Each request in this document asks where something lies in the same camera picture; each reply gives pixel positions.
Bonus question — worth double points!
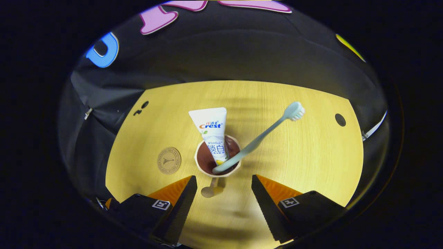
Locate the white toothpaste tube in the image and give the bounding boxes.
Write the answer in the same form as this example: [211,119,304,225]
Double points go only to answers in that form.
[188,107,229,166]

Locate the beige cup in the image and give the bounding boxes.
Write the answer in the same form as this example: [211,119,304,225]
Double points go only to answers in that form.
[194,135,242,198]

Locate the pale green toothbrush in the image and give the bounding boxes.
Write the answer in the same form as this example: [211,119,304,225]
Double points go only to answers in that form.
[212,101,306,174]

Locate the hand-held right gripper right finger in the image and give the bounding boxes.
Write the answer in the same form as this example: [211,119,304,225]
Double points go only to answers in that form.
[251,174,346,243]

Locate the black backdrop cloth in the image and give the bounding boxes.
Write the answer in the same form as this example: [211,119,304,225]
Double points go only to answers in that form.
[58,0,390,208]

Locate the wooden desktop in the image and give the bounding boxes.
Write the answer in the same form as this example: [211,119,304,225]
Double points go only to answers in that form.
[105,80,364,248]

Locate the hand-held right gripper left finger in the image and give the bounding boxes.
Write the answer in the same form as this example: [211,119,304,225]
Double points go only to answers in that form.
[107,175,198,244]

